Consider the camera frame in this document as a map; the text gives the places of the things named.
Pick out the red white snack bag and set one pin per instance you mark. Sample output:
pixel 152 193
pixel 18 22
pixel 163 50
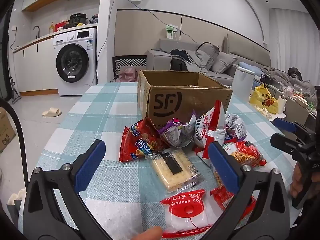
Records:
pixel 210 125

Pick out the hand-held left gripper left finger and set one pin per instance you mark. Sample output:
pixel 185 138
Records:
pixel 90 162

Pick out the red white plastic packet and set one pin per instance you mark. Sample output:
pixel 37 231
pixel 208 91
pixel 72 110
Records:
pixel 190 220

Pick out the teal white checkered tablecloth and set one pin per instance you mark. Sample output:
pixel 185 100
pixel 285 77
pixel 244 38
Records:
pixel 100 110

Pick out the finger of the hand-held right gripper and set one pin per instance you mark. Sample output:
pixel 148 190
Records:
pixel 283 141
pixel 283 124

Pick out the red cone snack bag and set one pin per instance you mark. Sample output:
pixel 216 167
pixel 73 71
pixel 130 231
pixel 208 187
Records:
pixel 132 145

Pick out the black white patterned basket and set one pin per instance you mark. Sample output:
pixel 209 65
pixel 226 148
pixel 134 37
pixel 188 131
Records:
pixel 127 61

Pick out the grey jacket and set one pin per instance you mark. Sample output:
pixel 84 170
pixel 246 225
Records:
pixel 197 60

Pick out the black electric cooker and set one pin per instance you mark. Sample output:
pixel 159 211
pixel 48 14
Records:
pixel 78 20

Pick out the yellow plastic bag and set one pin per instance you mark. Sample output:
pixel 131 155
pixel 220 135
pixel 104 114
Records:
pixel 263 100

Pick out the dark jacket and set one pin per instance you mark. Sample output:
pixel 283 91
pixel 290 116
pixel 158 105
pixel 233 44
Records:
pixel 178 63

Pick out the stick vacuum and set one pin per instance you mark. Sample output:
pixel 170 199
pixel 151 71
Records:
pixel 15 95

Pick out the white kitchen cabinet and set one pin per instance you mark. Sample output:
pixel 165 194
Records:
pixel 32 67

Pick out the white paper roll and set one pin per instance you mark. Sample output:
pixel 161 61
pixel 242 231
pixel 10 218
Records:
pixel 281 104

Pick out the dark grey cushion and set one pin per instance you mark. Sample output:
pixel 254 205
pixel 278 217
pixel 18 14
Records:
pixel 208 52

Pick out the white wall socket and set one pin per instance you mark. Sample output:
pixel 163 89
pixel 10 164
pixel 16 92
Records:
pixel 14 28

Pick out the green white wall outlet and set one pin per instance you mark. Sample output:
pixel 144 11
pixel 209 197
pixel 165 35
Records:
pixel 171 31

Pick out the grey blanket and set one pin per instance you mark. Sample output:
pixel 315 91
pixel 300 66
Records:
pixel 280 76

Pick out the white curtain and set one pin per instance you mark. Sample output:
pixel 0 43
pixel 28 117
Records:
pixel 292 35

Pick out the red noodle snack bag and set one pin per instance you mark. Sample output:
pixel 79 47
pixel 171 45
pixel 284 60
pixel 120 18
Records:
pixel 222 197
pixel 250 153

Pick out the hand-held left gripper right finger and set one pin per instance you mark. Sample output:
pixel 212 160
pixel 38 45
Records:
pixel 223 165

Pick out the black glass door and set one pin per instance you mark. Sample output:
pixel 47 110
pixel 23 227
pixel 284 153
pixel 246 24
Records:
pixel 3 80

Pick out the white washing machine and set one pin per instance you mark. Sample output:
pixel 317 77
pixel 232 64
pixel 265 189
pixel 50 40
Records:
pixel 82 80

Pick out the white trash bin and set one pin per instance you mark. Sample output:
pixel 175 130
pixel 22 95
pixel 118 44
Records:
pixel 243 82

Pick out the pink cloth pile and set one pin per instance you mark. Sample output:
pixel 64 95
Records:
pixel 128 76

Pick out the yellow bottle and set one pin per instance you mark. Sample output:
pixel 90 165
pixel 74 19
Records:
pixel 51 28

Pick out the person's left hand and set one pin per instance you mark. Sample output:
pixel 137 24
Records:
pixel 148 233

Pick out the red box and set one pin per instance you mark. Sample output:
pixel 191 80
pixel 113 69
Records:
pixel 60 26

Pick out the beige slipper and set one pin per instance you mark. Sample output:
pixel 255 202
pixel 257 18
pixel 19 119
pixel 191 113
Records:
pixel 51 112

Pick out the person's right hand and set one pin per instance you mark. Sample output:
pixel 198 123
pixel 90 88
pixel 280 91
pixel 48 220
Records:
pixel 296 180

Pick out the small printed cardboard carton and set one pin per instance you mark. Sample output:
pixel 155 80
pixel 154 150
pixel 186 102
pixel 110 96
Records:
pixel 6 132

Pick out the clear cracker packet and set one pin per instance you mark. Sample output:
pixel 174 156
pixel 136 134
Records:
pixel 172 177

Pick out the purple white snack bag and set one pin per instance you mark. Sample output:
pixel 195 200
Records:
pixel 172 130

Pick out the light grey cushion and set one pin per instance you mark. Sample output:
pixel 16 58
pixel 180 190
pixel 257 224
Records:
pixel 223 62

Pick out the curved metal faucet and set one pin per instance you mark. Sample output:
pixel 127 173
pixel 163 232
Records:
pixel 37 30

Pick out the blue silver snack bag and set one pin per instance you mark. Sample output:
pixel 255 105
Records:
pixel 236 125

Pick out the brown cardboard box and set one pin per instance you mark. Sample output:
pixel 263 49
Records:
pixel 175 100

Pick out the grey cloth bundle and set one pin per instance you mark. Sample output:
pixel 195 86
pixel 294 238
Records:
pixel 93 19

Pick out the grey sofa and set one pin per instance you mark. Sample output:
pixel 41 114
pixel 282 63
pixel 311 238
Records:
pixel 158 60

